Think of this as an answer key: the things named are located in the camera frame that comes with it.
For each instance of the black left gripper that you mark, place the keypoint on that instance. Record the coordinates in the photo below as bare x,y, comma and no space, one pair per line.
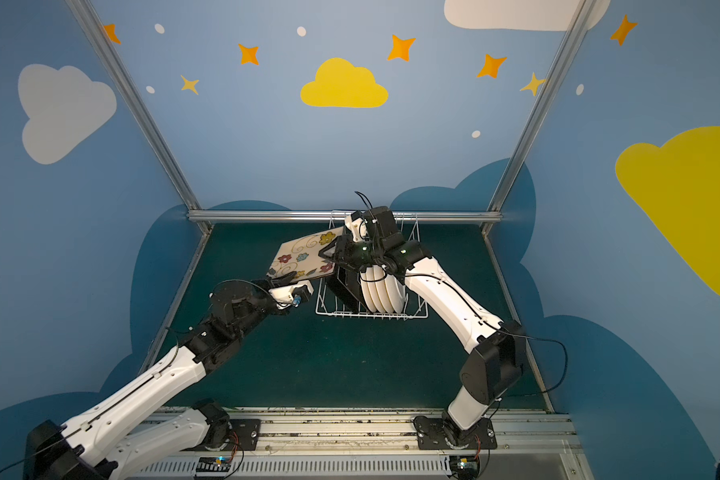
279,283

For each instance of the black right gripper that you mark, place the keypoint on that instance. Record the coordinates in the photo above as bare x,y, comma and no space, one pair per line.
348,264

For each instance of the floral square plate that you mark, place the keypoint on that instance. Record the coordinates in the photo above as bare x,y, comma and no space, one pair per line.
336,283
298,259

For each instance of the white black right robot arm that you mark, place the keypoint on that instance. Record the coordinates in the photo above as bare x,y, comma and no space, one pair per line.
496,351

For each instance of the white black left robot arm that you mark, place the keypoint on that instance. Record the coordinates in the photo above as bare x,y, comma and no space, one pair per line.
102,443

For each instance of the white round plate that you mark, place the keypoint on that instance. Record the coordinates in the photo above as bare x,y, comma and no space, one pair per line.
372,289
397,293
385,302
367,297

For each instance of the left small circuit board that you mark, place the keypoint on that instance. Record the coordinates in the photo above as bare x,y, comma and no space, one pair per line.
212,468

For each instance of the small circuit board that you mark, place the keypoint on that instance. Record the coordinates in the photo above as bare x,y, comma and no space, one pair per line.
464,468
212,468

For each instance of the right small circuit board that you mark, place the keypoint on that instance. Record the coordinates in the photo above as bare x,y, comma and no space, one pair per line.
464,468

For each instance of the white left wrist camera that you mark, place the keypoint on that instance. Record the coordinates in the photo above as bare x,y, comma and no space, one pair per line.
303,291

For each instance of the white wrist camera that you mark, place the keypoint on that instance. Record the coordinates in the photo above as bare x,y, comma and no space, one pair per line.
356,225
303,291

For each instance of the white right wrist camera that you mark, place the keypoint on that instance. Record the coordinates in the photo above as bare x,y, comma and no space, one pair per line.
356,225

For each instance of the white wire dish rack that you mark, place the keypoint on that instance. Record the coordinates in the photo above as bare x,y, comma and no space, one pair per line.
396,249

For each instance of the aluminium back frame rail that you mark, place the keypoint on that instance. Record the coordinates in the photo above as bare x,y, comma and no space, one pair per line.
239,216

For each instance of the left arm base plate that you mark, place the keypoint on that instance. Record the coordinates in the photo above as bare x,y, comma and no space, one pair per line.
233,434

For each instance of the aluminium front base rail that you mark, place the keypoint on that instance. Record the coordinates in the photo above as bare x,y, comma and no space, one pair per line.
357,442

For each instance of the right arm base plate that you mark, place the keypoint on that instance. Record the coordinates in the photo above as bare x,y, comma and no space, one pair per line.
443,434

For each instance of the aluminium right corner post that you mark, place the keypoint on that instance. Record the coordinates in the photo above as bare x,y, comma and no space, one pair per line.
559,68

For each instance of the aluminium corner post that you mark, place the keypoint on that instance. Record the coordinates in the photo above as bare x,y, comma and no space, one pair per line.
559,68
89,22

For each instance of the aluminium left corner post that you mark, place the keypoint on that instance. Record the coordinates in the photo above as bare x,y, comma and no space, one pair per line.
89,22

